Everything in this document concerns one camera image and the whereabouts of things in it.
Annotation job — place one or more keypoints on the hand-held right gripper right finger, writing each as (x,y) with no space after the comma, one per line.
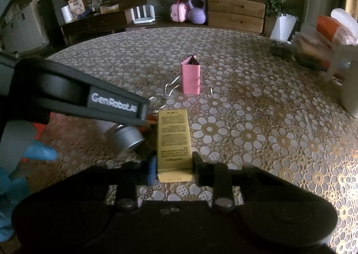
(198,168)

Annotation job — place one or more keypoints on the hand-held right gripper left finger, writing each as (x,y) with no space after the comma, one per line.
(152,170)

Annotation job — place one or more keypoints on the yellow cardboard box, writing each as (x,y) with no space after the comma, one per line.
(174,142)

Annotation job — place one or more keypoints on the silver metal cylinder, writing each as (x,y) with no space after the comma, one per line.
(130,137)

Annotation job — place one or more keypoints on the red box with white inside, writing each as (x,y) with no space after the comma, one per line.
(40,130)

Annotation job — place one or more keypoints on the person's left hand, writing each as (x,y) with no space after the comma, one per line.
(42,153)

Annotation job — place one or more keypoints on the small orange object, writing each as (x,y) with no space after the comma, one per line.
(151,120)

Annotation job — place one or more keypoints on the black cabinet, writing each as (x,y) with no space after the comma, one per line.
(49,18)

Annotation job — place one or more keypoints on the white paper roll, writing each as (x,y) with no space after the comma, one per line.
(66,14)

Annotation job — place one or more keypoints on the printed cardboard box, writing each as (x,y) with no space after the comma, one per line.
(76,5)

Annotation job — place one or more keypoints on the pink paper box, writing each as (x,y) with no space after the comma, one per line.
(191,77)

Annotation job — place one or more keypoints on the small wooden tray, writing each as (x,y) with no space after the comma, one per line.
(109,9)

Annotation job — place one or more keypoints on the white router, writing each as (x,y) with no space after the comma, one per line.
(143,16)

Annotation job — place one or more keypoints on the pink backpack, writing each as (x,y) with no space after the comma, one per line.
(179,12)

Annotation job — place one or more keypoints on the purple kettlebell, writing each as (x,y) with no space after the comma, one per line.
(197,13)

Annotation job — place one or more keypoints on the wooden media cabinet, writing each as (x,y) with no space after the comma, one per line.
(235,14)

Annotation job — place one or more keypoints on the stack of folded cloths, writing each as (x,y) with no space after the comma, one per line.
(310,49)

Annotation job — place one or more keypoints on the white plant pot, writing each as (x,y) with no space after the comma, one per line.
(283,27)

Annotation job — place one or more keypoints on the orange bag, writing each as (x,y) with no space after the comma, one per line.
(327,28)

